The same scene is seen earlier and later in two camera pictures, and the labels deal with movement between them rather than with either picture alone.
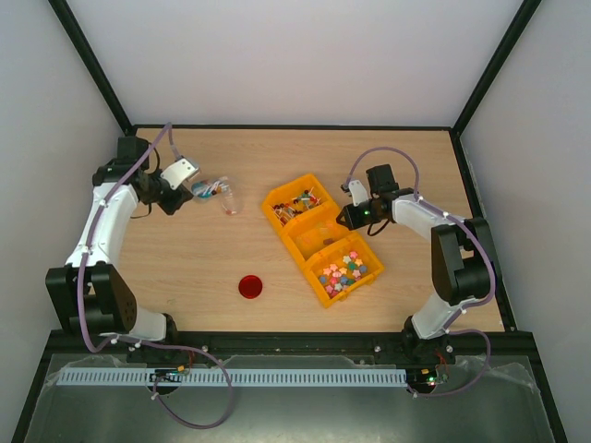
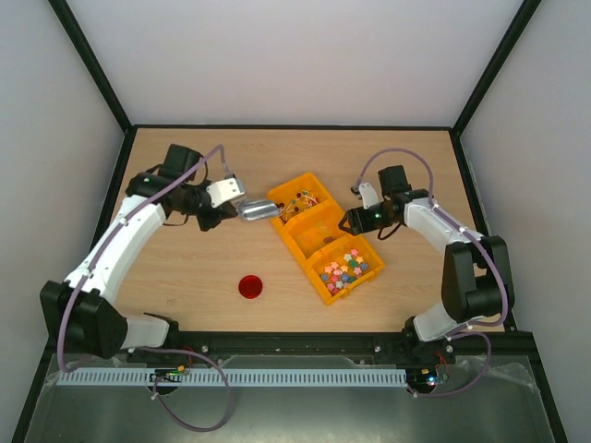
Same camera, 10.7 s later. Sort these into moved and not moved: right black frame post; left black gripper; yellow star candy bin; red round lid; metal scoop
Moved: metal scoop; left black gripper
Not moved: right black frame post; red round lid; yellow star candy bin
